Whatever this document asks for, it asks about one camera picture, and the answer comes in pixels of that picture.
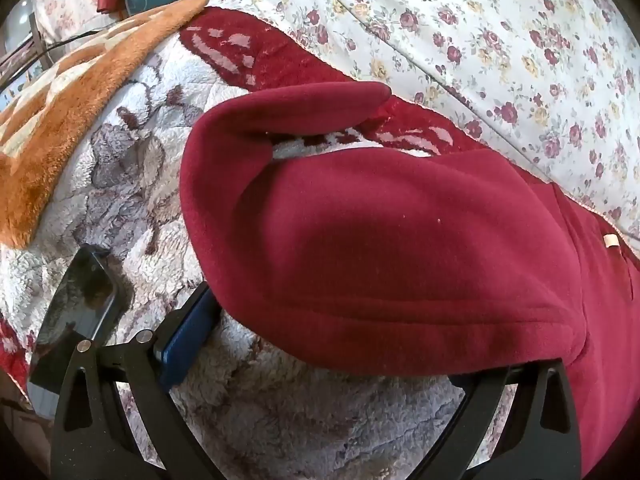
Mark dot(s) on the orange plush blanket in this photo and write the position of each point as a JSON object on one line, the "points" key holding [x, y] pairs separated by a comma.
{"points": [[65, 110]]}

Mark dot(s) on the black smartphone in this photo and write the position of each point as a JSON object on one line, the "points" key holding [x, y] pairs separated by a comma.
{"points": [[75, 310]]}

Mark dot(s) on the plush floral red-bordered blanket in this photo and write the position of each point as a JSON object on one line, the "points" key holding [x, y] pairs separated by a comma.
{"points": [[150, 170]]}

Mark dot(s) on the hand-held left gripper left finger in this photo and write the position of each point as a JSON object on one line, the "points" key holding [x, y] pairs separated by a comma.
{"points": [[189, 336]]}

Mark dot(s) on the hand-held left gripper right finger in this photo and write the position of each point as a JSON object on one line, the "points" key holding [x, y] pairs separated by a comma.
{"points": [[481, 399]]}

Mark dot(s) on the dark red fleece garment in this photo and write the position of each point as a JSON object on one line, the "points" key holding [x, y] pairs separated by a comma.
{"points": [[375, 260]]}

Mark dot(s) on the floral print bed sheet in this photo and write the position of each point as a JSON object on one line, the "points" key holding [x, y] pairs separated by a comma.
{"points": [[450, 35]]}

